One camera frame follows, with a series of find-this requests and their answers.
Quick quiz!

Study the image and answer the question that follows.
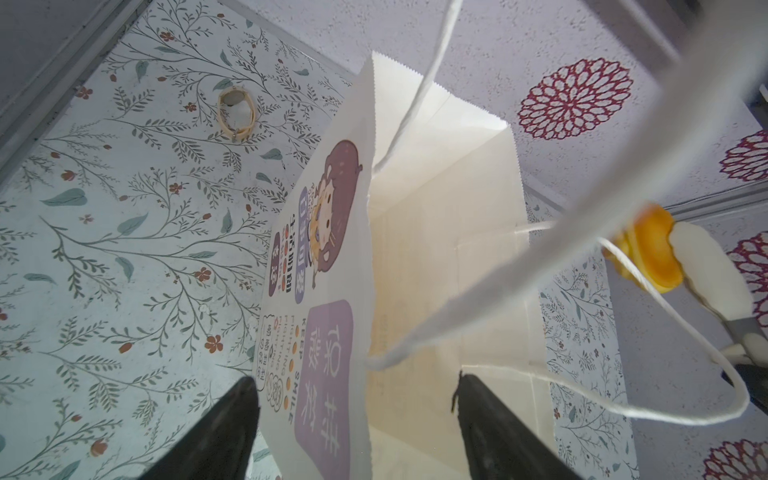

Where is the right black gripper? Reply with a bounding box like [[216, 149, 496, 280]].
[[733, 364, 768, 414]]

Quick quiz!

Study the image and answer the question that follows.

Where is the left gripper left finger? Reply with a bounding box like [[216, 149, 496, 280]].
[[142, 376, 261, 480]]

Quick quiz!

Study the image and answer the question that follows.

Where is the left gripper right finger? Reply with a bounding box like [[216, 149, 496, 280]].
[[451, 372, 580, 480]]

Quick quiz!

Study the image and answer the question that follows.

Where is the white paper bag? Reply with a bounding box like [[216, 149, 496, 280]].
[[251, 0, 768, 480]]

